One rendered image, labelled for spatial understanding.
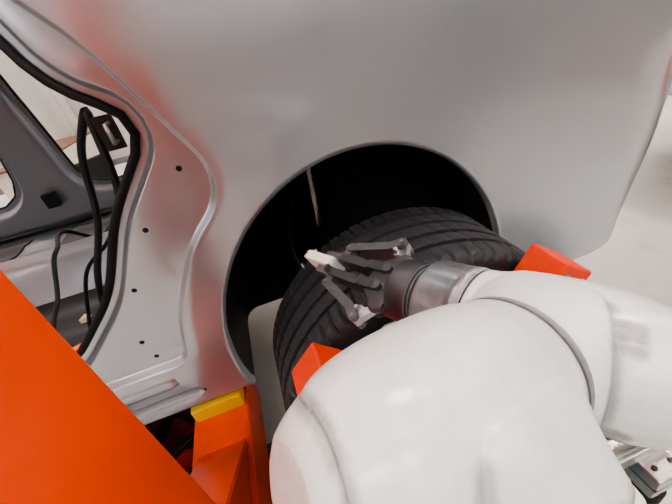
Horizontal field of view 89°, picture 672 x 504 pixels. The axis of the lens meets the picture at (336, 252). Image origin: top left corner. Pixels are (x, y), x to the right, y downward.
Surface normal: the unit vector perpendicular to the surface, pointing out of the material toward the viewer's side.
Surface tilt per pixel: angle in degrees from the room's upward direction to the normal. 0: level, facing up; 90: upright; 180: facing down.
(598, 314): 19
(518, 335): 28
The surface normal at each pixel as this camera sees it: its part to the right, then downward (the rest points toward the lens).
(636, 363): -0.67, -0.32
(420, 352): 0.04, -0.93
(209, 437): -0.18, -0.82
